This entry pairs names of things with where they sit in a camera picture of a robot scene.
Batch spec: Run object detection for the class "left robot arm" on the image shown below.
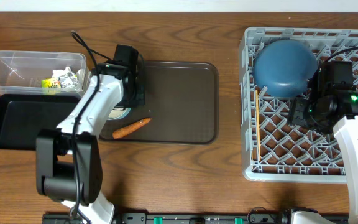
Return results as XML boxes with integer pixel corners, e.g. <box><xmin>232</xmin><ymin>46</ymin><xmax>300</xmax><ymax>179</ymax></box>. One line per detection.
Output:
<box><xmin>36</xmin><ymin>45</ymin><xmax>144</xmax><ymax>223</ymax></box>

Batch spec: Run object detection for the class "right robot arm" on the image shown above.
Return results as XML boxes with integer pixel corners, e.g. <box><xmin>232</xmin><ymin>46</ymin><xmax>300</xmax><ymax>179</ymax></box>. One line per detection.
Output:
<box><xmin>287</xmin><ymin>61</ymin><xmax>358</xmax><ymax>223</ymax></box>

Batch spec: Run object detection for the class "light blue rice bowl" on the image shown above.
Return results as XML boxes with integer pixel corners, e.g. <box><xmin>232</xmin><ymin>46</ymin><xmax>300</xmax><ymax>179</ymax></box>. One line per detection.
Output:
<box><xmin>108</xmin><ymin>108</ymin><xmax>131</xmax><ymax>120</ymax></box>

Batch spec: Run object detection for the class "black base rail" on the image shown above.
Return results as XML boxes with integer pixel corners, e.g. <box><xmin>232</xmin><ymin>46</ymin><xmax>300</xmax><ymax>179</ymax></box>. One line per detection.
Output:
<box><xmin>41</xmin><ymin>212</ymin><xmax>351</xmax><ymax>224</ymax></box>

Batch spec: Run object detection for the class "dark blue bowl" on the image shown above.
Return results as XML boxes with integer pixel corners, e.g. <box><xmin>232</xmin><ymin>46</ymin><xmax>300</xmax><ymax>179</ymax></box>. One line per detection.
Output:
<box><xmin>253</xmin><ymin>40</ymin><xmax>318</xmax><ymax>98</ymax></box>

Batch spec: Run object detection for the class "wooden chopstick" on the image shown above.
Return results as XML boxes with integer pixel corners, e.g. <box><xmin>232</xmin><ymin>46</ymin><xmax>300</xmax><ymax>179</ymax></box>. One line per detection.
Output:
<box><xmin>255</xmin><ymin>90</ymin><xmax>261</xmax><ymax>162</ymax></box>

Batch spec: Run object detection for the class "grey dishwasher rack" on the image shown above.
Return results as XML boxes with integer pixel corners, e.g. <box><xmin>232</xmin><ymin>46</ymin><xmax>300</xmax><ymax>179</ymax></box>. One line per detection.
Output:
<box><xmin>239</xmin><ymin>27</ymin><xmax>358</xmax><ymax>184</ymax></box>

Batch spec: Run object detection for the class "black plastic bin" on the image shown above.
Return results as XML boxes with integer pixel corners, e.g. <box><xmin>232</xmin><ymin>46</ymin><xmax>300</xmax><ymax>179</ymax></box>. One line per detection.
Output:
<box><xmin>0</xmin><ymin>94</ymin><xmax>79</xmax><ymax>151</ymax></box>

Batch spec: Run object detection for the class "white napkin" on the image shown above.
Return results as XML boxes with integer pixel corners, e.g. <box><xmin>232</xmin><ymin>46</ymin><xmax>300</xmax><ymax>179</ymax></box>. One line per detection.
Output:
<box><xmin>52</xmin><ymin>67</ymin><xmax>78</xmax><ymax>88</ymax></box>

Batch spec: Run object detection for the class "orange carrot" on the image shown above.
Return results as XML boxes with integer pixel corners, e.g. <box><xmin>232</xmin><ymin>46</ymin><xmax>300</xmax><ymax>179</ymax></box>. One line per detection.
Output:
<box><xmin>112</xmin><ymin>118</ymin><xmax>152</xmax><ymax>139</ymax></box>

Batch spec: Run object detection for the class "yellow snack wrapper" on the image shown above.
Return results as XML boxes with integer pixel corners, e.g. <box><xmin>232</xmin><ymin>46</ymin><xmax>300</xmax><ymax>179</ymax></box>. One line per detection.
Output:
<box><xmin>41</xmin><ymin>77</ymin><xmax>62</xmax><ymax>88</ymax></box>

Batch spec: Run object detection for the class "brown serving tray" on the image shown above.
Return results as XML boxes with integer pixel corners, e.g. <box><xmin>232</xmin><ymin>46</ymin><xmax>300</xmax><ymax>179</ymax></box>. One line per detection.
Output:
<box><xmin>99</xmin><ymin>61</ymin><xmax>219</xmax><ymax>144</ymax></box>

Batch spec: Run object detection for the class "clear plastic bin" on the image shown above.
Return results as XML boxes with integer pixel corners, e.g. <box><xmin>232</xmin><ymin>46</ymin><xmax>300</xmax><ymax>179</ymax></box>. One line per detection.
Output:
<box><xmin>0</xmin><ymin>50</ymin><xmax>90</xmax><ymax>98</ymax></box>

